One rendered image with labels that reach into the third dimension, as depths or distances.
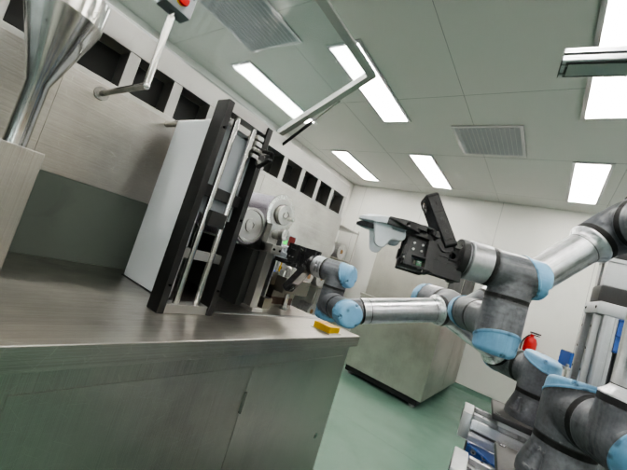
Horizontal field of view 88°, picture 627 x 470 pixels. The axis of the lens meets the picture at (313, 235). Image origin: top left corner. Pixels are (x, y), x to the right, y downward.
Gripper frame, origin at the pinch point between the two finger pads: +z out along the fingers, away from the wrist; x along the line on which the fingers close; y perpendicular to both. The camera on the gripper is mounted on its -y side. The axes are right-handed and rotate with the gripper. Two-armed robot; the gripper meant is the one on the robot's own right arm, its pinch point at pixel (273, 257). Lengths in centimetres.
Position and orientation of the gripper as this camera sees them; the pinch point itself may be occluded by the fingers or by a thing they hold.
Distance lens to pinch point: 125.8
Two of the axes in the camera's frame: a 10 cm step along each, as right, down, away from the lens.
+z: -7.7, -2.0, 6.0
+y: 3.0, -9.5, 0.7
